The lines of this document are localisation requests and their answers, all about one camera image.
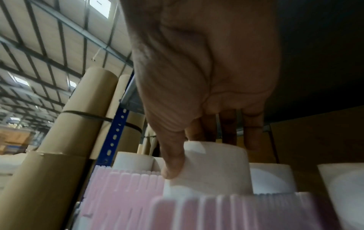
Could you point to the white thermal paper roll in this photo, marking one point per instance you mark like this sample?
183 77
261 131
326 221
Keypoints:
213 170
347 191
273 179
130 161
157 165

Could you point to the brown cardboard box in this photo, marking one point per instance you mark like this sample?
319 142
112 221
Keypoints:
318 139

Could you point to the blue perforated rack post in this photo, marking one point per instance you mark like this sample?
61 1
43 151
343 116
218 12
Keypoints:
113 139

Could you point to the person's right hand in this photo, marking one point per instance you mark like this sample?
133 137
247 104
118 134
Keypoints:
204 56

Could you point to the stack of large brown rolls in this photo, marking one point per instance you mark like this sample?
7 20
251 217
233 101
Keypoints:
79 134

